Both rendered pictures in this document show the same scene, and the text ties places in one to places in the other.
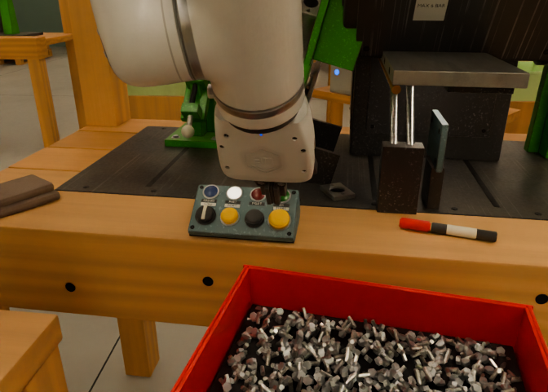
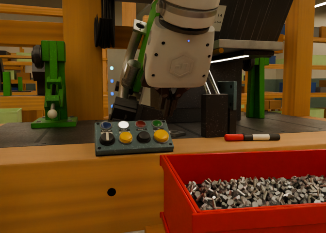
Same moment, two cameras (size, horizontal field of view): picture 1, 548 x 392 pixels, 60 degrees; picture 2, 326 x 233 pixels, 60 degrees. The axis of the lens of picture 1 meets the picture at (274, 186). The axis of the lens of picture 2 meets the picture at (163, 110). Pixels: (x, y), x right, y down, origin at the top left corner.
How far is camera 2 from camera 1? 29 cm
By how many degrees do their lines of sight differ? 28
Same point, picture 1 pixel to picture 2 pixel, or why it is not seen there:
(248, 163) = (170, 69)
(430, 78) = (238, 43)
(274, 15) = not seen: outside the picture
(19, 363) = not seen: outside the picture
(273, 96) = not seen: outside the picture
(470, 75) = (256, 42)
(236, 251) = (134, 162)
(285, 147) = (200, 53)
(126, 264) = (40, 189)
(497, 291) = not seen: hidden behind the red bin
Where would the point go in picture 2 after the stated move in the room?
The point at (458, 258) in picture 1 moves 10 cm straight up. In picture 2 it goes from (270, 146) to (272, 100)
